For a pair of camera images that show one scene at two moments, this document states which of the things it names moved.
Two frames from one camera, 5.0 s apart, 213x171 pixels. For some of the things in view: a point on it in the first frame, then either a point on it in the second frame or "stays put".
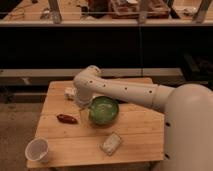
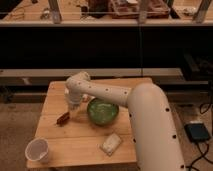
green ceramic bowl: (103, 110) stays put
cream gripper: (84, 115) → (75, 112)
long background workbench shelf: (28, 13) stays put
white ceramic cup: (37, 149) stays put
